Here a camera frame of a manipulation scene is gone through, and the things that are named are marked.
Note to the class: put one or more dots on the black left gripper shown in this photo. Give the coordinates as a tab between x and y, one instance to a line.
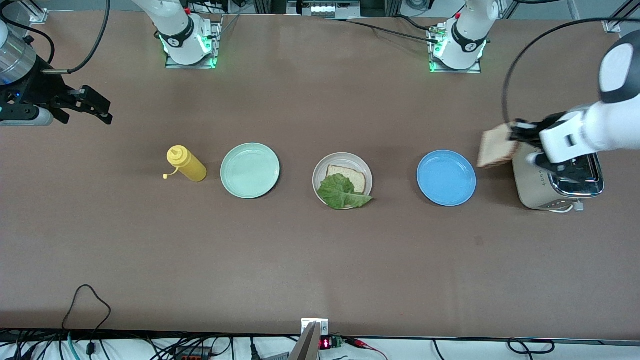
541	126

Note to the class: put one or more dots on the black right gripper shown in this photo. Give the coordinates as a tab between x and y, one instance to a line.
41	90

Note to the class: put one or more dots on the toasted brown bread slice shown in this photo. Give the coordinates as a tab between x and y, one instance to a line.
495	147
356	177

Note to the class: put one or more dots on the yellow squeeze bottle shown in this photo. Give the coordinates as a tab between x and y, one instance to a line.
190	167

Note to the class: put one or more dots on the green lettuce leaf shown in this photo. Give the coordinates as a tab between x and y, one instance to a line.
342	192

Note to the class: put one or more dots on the blue plate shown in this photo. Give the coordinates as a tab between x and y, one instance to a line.
446	178

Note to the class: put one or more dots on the mint green plate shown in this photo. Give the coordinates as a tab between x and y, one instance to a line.
250	171

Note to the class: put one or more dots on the beige plate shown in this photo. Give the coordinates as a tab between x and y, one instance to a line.
320	172

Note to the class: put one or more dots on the beige chrome toaster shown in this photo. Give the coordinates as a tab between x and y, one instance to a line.
530	190

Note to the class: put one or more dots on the grey control box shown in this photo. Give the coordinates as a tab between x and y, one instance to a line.
325	7

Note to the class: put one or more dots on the red display circuit module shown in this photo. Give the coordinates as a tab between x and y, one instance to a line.
327	343

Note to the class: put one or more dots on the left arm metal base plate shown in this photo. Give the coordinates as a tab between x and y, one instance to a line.
457	71

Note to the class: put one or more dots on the aluminium corner bracket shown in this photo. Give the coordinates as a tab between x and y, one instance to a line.
612	25
37	15

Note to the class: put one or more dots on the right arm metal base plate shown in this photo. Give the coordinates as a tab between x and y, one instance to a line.
216	50

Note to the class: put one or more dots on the silver mounting bracket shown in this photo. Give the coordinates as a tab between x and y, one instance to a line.
322	325

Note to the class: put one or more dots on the aluminium camera post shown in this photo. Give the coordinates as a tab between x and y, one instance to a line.
306	347

